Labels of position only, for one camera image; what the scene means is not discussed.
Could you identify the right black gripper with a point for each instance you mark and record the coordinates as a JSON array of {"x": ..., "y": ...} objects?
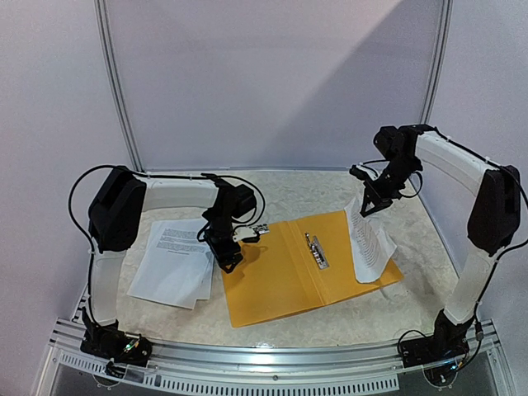
[{"x": 376, "y": 191}]

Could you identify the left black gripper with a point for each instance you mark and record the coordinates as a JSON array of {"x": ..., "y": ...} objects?
[{"x": 225, "y": 257}]

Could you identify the printed paper sheet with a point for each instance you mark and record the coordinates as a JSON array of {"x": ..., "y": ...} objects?
[{"x": 371, "y": 246}]

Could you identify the chrome folder spring clip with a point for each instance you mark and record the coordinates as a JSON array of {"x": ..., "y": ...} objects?
[{"x": 316, "y": 250}]

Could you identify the orange file folder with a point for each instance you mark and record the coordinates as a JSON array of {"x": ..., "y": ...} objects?
[{"x": 278, "y": 276}]

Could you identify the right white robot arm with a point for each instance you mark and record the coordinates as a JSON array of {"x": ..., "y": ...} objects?
[{"x": 493, "y": 219}]

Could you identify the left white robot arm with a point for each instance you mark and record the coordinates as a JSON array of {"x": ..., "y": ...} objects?
[{"x": 230, "y": 211}]

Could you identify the stack of printed papers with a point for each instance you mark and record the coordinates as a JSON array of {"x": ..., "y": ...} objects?
[{"x": 176, "y": 269}]

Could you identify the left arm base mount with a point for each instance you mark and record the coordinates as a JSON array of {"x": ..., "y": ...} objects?
[{"x": 109, "y": 342}]

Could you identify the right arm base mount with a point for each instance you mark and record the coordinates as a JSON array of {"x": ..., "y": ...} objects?
[{"x": 415, "y": 348}]

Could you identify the aluminium front rail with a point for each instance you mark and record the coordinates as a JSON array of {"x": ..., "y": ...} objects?
[{"x": 187, "y": 369}]

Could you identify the right aluminium frame post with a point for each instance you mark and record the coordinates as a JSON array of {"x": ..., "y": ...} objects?
[{"x": 437, "y": 60}]

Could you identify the aluminium frame post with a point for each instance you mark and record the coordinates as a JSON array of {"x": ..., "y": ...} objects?
[
  {"x": 109, "y": 57},
  {"x": 437, "y": 60}
]

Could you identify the left aluminium frame post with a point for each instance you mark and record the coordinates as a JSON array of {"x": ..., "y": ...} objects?
[{"x": 109, "y": 57}]

